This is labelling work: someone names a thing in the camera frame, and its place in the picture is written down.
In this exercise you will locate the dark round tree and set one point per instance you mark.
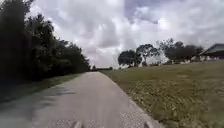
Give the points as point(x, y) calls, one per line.
point(128, 58)

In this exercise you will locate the tall thin-crowned tree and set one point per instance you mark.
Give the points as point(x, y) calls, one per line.
point(146, 51)

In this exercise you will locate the pale grey paved path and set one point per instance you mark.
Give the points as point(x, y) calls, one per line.
point(90, 96)

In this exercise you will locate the dry grass field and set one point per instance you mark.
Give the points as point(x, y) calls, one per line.
point(173, 90)

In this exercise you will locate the cluster of dark trees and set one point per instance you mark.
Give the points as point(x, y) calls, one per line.
point(178, 51)

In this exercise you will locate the robot's own part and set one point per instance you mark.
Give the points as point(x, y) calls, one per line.
point(78, 125)

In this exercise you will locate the dense row of dark trees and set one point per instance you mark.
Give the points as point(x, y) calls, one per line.
point(30, 50)

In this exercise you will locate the grass verge strip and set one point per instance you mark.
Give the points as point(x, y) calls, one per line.
point(30, 87)

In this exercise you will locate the building with dark roof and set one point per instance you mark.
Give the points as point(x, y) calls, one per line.
point(213, 51)

